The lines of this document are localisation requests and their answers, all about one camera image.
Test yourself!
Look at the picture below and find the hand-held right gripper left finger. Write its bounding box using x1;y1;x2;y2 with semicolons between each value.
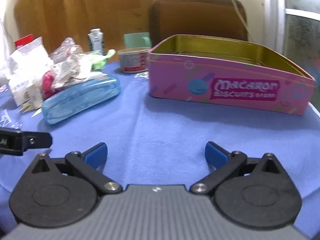
30;142;123;194

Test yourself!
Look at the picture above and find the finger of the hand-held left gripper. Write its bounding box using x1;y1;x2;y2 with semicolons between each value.
22;132;53;153

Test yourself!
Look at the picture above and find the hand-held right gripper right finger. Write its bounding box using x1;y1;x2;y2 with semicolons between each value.
189;141;281;194

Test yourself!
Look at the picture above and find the blue transparent plastic case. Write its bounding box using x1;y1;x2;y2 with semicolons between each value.
41;76;122;125

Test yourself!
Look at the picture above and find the pink knitted toy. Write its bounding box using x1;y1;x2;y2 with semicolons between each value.
42;70;56;98

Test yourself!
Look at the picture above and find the pink biscuit tin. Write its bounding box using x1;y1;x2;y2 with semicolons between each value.
147;34;315;116

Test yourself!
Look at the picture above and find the silver white wrapper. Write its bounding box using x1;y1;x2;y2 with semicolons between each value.
51;54;108;90

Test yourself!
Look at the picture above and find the light green plastic bag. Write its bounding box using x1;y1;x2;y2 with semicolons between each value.
89;49;116;72

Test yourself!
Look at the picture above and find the clear plastic wrapper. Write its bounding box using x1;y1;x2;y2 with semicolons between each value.
49;37;84;61

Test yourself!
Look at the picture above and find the blue printed tablecloth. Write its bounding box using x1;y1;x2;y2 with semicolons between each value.
0;60;320;230

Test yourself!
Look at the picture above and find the white plastic bag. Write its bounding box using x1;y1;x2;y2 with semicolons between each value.
7;37;50;107

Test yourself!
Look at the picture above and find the round tin can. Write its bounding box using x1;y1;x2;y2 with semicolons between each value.
117;47;150;74

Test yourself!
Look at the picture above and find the red cardboard box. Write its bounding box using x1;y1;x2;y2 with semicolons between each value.
14;34;34;48

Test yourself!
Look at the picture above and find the small white drink carton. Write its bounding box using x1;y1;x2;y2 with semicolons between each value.
88;28;105;55

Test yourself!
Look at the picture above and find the mint green mug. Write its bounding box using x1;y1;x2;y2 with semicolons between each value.
123;32;152;53

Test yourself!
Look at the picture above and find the wooden cabinet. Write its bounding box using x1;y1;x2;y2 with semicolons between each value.
4;0;165;63

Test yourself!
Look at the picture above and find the frosted glass window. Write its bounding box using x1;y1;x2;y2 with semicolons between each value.
282;0;320;64

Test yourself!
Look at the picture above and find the white cord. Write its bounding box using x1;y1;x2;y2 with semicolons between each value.
220;0;252;42

